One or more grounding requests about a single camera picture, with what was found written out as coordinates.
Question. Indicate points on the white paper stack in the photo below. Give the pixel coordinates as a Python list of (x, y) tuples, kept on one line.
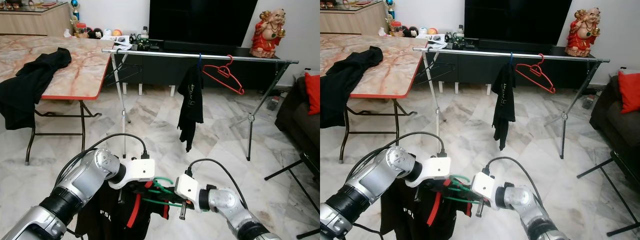
[(117, 41), (436, 41)]

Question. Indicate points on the blue gold trophy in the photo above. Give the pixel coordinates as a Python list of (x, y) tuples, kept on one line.
[(390, 7), (75, 7)]

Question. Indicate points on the dark brown sofa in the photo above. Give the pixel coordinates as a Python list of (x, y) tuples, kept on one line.
[(610, 125), (295, 125)]

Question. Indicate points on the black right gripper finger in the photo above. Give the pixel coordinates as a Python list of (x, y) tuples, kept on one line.
[(465, 192), (168, 193)]

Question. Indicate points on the white tissue pack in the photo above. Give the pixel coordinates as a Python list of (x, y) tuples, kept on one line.
[(69, 33), (384, 32)]

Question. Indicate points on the black soundbar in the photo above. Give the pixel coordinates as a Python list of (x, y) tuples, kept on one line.
[(505, 45), (190, 46)]

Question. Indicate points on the red cushion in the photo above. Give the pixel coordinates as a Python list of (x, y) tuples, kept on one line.
[(312, 95), (630, 92)]

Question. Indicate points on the orange ball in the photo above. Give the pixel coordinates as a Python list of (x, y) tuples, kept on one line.
[(432, 31), (117, 33)]

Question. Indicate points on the black low tv console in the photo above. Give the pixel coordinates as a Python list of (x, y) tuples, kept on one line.
[(470, 70), (150, 72)]

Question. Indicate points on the clear plastic bottle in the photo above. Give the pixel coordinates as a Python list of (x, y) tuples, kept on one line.
[(145, 34), (459, 33)]

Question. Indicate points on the red plastic hanger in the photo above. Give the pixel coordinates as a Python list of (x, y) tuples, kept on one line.
[(223, 73), (535, 71)]

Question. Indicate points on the blue plastic hanger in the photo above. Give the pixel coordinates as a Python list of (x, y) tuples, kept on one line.
[(200, 62), (511, 60)]

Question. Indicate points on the green plastic hanger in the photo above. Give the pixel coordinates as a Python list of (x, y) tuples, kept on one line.
[(155, 201), (455, 200)]

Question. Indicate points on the black flat screen television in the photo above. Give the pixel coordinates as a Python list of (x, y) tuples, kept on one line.
[(200, 20), (515, 20)]

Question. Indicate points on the black metal stand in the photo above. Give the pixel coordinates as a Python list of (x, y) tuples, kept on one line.
[(285, 168), (595, 168)]

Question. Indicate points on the silver metal clothes rack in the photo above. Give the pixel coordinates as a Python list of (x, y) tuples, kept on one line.
[(475, 52), (160, 53)]

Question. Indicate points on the black shirt gold logo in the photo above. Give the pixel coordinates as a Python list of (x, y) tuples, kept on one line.
[(25, 90), (345, 85)]

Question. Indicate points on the red lid jar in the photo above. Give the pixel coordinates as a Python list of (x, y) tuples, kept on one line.
[(396, 30), (81, 31)]

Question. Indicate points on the light wood sideboard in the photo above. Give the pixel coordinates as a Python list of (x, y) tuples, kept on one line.
[(30, 22), (350, 21)]

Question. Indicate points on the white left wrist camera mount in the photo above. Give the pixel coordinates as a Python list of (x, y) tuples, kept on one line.
[(432, 169), (137, 170)]

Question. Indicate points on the red laughing Buddha statue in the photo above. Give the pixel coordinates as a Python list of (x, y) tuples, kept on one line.
[(582, 42), (267, 42)]

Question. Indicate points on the black garment red stripe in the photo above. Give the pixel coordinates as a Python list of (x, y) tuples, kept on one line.
[(405, 215), (105, 215)]

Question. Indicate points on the marble pattern folding table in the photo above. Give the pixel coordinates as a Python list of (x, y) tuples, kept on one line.
[(390, 70), (75, 70)]

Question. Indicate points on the grey power strip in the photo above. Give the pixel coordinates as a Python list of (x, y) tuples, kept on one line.
[(274, 104), (588, 102)]

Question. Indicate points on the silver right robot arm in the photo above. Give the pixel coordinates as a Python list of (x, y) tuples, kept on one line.
[(525, 200), (225, 200)]

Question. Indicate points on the black plastic hanger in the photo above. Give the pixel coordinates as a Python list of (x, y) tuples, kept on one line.
[(135, 69), (450, 62)]

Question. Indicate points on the long black garment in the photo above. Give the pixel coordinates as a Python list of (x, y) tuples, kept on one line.
[(192, 100), (505, 100)]

